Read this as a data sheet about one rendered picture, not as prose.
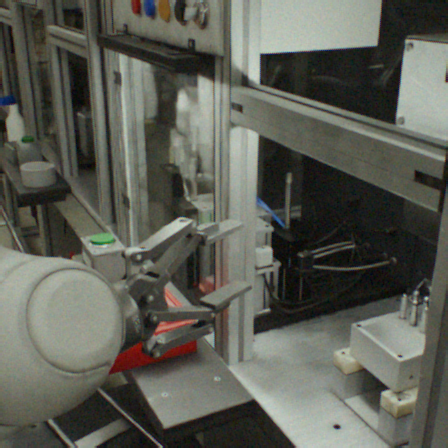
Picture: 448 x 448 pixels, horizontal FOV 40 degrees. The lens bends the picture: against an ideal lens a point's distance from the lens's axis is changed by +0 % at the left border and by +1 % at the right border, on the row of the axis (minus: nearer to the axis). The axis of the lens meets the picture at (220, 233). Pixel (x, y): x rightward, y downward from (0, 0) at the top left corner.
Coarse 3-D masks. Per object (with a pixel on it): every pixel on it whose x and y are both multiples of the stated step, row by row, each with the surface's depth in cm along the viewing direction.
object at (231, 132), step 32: (224, 0) 76; (224, 32) 77; (224, 64) 79; (224, 96) 80; (224, 128) 82; (224, 160) 84; (256, 160) 84; (224, 192) 86; (256, 192) 86; (224, 256) 89; (224, 320) 93; (224, 352) 96; (416, 416) 57
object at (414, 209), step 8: (408, 200) 79; (408, 208) 79; (416, 208) 78; (424, 208) 77; (408, 216) 79; (416, 216) 78; (424, 216) 77; (432, 216) 76; (440, 216) 75; (408, 224) 80; (416, 224) 78; (424, 224) 77; (432, 224) 76; (440, 224) 75; (416, 232) 79; (424, 232) 77; (432, 232) 76; (432, 240) 76
